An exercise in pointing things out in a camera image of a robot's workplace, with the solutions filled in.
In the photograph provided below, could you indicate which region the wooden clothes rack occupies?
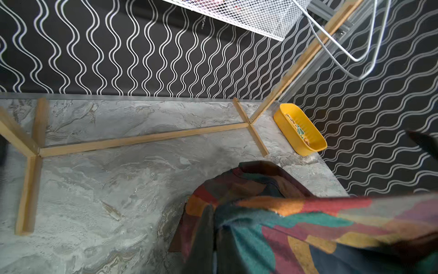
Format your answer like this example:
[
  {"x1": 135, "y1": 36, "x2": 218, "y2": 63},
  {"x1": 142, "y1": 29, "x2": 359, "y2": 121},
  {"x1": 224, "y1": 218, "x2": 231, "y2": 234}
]
[{"x1": 1, "y1": 1, "x2": 363, "y2": 236}]

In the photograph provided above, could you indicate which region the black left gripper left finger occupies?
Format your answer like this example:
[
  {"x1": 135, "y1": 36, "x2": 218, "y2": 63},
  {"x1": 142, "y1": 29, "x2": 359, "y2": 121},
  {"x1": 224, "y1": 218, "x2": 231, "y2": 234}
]
[{"x1": 181, "y1": 205, "x2": 216, "y2": 274}]

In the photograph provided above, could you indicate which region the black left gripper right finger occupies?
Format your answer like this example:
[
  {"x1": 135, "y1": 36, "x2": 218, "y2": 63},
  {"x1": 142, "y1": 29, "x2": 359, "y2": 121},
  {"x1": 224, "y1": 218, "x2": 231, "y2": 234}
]
[{"x1": 216, "y1": 226, "x2": 250, "y2": 274}]

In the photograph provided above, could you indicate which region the white wire hanger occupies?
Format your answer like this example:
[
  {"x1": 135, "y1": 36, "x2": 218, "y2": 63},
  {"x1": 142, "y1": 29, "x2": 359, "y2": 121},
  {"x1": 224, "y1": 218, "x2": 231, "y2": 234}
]
[{"x1": 305, "y1": 1, "x2": 392, "y2": 80}]

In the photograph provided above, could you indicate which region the yellow plastic tray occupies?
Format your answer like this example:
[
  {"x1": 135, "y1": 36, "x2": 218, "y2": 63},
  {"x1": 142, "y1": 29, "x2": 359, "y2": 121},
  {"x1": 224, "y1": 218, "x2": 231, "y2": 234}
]
[{"x1": 273, "y1": 103, "x2": 327, "y2": 156}]

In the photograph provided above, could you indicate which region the white wire mesh basket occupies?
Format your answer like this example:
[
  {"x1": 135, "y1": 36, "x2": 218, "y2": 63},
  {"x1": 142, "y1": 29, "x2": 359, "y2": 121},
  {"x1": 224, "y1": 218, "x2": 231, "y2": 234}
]
[{"x1": 168, "y1": 0, "x2": 311, "y2": 41}]

